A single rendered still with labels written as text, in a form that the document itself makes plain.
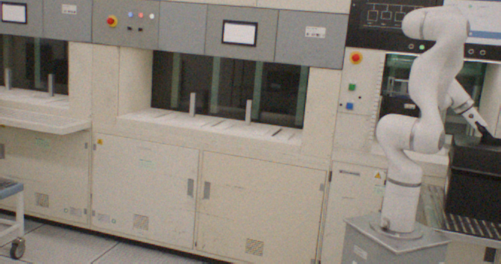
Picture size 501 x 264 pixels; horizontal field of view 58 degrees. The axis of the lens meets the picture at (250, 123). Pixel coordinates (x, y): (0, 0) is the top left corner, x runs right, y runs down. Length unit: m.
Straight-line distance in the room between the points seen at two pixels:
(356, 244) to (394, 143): 0.40
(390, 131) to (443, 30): 0.39
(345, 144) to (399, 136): 0.81
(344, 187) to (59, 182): 1.85
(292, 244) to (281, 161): 0.49
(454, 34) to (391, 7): 0.74
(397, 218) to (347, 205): 0.82
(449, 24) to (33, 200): 2.77
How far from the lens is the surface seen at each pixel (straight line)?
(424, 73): 1.67
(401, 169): 1.67
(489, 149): 2.03
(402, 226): 1.74
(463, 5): 2.39
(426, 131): 1.63
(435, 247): 1.78
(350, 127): 2.41
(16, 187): 2.89
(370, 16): 2.36
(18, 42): 3.89
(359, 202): 2.50
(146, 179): 2.85
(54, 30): 3.07
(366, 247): 1.74
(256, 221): 2.65
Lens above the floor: 1.43
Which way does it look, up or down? 11 degrees down
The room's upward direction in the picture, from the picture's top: 5 degrees clockwise
